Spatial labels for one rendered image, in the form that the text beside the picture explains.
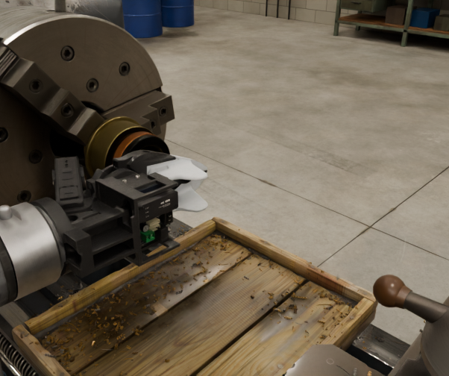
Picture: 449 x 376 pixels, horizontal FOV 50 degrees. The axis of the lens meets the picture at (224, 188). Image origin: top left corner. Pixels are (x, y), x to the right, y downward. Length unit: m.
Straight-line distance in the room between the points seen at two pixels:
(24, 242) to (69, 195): 0.08
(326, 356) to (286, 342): 0.20
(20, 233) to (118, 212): 0.09
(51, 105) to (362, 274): 1.80
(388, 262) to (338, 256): 0.23
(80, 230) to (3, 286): 0.07
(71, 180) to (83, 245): 0.10
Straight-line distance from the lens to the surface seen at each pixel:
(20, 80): 0.59
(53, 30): 0.65
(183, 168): 0.52
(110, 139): 0.58
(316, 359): 0.42
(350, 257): 2.30
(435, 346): 0.29
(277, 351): 0.61
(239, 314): 0.65
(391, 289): 0.31
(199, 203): 0.53
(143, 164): 0.50
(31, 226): 0.42
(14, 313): 0.75
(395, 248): 2.42
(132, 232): 0.44
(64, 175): 0.51
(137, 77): 0.73
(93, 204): 0.47
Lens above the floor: 1.33
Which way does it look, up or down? 28 degrees down
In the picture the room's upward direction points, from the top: straight up
